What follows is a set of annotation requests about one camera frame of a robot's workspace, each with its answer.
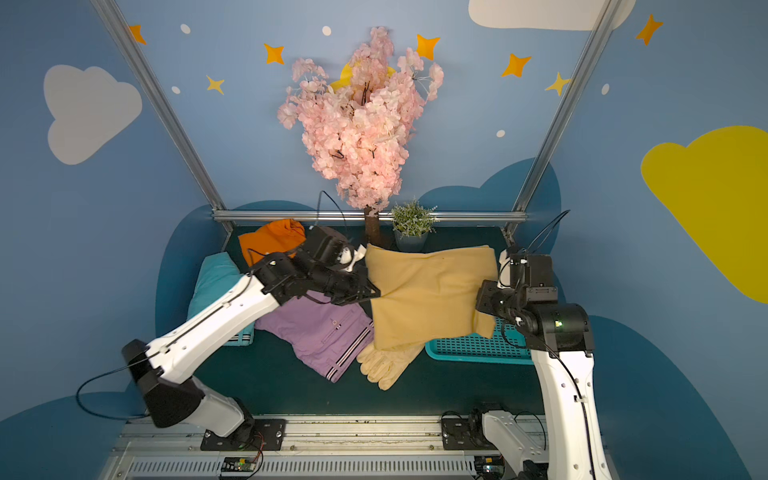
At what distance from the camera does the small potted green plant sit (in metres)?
1.03

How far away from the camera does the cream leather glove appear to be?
0.84 m

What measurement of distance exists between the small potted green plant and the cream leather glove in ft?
1.21
